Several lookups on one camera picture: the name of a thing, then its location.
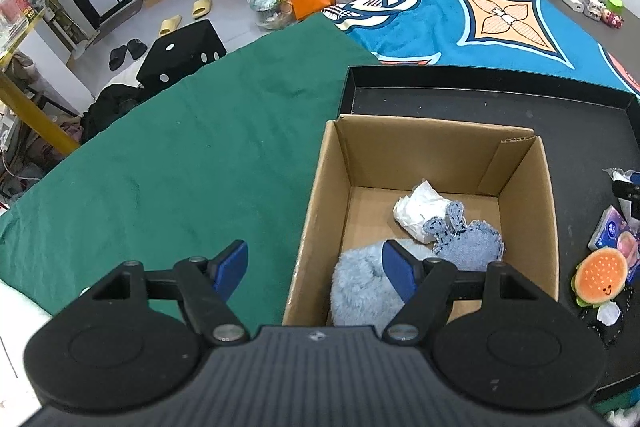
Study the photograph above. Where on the white cloth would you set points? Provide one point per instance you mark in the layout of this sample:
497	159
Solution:
15	357

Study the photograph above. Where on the green cup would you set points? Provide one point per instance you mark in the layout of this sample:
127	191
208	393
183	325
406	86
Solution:
615	3

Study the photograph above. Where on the black tray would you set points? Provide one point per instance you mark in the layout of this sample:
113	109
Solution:
575	132

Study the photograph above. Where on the burger plush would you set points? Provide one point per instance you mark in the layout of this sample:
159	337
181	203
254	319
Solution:
600	274

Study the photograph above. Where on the brown cardboard box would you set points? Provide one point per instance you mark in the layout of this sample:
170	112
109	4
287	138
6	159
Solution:
320	207

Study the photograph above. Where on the purple tissue packet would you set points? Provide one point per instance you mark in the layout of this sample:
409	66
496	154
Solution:
607	229

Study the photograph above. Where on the black slipper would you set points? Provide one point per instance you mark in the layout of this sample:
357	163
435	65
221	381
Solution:
120	58
136	48

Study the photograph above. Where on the blue patterned blanket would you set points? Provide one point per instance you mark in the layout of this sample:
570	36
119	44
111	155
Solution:
425	22

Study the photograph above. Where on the blue knitted toy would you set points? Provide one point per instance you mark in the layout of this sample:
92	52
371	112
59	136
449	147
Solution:
470	247

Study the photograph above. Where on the clear plastic bag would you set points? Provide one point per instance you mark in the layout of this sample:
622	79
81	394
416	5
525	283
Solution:
270	9

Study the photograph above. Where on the yellow slipper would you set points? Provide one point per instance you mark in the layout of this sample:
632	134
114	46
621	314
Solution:
202	8
170	26

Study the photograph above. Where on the black stool white dots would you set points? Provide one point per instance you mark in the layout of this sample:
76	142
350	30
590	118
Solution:
180	57

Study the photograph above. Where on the pink white packet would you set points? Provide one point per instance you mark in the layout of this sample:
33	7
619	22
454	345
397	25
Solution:
631	254

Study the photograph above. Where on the white tissue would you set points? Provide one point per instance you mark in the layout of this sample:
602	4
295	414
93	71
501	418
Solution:
417	212
616	174

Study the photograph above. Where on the fluffy blue plush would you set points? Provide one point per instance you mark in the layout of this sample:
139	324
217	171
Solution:
360	287

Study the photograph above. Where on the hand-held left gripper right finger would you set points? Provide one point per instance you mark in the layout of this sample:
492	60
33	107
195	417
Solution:
402	269

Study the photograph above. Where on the white charger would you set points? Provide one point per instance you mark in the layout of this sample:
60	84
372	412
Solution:
573	2

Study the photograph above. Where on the black lace trimmed pad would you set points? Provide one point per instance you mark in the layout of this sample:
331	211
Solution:
607	332

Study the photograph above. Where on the small white figurine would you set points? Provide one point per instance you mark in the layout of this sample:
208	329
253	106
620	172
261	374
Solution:
593	8

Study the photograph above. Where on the yellow legged table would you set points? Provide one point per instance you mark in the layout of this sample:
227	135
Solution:
40	117

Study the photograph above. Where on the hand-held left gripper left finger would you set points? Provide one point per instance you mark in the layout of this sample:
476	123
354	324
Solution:
230	272

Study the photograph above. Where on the black clothes pile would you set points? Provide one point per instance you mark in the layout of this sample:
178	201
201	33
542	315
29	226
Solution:
112	112

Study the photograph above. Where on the red pink figurine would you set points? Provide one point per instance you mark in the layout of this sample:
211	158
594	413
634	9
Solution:
613	18

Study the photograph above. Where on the green bedsheet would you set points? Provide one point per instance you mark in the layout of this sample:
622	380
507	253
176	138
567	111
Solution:
175	167

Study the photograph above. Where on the grey bench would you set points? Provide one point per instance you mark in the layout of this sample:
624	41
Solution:
620	42

